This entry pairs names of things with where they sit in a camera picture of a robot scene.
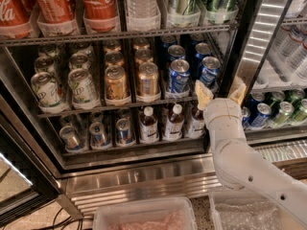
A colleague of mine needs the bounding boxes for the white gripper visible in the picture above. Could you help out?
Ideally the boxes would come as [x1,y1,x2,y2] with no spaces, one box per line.
[195,80,247,131]

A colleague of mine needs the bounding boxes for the blue pepsi can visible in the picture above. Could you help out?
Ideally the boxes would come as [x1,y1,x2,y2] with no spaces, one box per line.
[199,57,221,87]
[168,59,190,93]
[168,45,185,62]
[191,42,212,79]

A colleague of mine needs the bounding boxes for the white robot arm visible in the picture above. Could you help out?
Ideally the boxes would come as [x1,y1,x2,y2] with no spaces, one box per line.
[195,80,307,227]

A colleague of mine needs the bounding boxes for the blue can compartment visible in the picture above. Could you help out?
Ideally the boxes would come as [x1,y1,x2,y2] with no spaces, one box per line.
[248,103,272,128]
[242,106,250,128]

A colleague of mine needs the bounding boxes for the green can right compartment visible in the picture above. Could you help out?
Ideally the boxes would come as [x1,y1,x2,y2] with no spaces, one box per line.
[272,102,295,127]

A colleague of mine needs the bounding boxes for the front right gold can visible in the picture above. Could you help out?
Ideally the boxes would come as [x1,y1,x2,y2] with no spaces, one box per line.
[137,62,158,96]

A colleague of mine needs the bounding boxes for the gold can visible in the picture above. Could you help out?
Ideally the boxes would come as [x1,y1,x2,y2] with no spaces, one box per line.
[137,62,158,96]
[105,65,129,100]

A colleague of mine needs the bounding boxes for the bottom right blue-silver can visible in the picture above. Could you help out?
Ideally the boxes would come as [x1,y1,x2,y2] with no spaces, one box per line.
[116,118,133,145]

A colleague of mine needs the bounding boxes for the blue-silver can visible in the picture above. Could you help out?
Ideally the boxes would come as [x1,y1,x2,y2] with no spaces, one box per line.
[59,126,83,152]
[89,122,110,150]
[116,118,133,145]

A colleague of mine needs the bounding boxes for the front left gold can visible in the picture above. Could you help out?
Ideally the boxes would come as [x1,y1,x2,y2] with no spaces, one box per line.
[105,65,129,100]

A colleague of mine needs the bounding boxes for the bottom middle blue-silver can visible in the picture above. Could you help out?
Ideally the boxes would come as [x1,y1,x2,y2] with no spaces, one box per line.
[89,122,110,150]

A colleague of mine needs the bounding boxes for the front right white-green can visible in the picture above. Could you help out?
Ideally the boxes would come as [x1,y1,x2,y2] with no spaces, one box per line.
[68,68,98,104]

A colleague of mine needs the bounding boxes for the white-green can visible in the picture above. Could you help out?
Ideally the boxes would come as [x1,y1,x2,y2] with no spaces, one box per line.
[31,72,64,107]
[68,68,98,104]

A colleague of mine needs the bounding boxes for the red coca-cola can centre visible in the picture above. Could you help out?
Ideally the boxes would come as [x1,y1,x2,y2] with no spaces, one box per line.
[83,0,117,32]

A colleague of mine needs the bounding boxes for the bottom left blue-silver can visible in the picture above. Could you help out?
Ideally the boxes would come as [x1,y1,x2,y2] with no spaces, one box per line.
[59,126,83,152]

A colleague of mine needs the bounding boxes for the front left white-green can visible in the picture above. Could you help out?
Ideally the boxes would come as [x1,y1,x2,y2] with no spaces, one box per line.
[31,72,64,107]

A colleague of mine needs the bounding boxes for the red coca-cola can middle-left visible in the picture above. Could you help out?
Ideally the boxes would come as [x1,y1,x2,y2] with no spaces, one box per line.
[36,0,75,24]

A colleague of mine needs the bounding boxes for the open glass fridge door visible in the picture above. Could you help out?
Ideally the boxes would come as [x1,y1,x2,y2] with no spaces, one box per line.
[0,114,59,227]

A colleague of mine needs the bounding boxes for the red coca-cola can far-left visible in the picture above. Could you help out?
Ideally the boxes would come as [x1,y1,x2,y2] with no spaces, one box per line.
[0,0,30,39]

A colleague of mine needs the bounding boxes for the right brown tea bottle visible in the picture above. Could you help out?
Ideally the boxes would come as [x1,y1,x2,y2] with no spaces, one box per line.
[185,106,205,138]

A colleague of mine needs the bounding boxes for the brown tea bottle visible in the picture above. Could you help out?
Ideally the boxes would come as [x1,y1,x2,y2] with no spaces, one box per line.
[164,103,184,141]
[185,106,205,138]
[140,106,158,144]

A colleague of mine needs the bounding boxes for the middle brown tea bottle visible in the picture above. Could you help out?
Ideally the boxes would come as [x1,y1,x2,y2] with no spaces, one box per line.
[164,103,184,141]

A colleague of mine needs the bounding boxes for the left brown tea bottle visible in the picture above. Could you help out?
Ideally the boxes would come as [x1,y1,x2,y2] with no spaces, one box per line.
[140,106,158,144]

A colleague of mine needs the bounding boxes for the right clear plastic bin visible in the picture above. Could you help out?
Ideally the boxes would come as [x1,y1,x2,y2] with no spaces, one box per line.
[209,190,306,230]

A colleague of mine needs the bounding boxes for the clear plastic bin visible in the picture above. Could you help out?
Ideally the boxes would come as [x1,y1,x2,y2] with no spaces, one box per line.
[209,190,306,230]
[93,196,198,230]

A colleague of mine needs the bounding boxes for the clear water bottle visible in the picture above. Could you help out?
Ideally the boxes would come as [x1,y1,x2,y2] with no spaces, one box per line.
[127,0,157,18]

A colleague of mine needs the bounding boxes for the left clear plastic bin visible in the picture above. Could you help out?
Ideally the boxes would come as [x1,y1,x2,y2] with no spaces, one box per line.
[93,196,198,230]

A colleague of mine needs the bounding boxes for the top wire fridge shelf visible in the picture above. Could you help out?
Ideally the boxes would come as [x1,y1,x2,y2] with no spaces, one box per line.
[0,22,239,47]

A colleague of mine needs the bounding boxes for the wire fridge shelf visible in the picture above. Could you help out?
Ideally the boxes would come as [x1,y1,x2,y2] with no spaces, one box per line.
[36,96,197,118]
[0,22,239,47]

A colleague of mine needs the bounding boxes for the stainless steel fridge frame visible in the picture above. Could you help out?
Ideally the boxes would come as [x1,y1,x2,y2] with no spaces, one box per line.
[0,0,306,219]

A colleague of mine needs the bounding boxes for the middle wire fridge shelf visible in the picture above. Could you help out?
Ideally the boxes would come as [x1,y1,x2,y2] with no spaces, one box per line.
[36,96,197,118]

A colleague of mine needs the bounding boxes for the black cables on floor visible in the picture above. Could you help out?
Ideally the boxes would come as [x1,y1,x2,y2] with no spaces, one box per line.
[30,206,94,230]

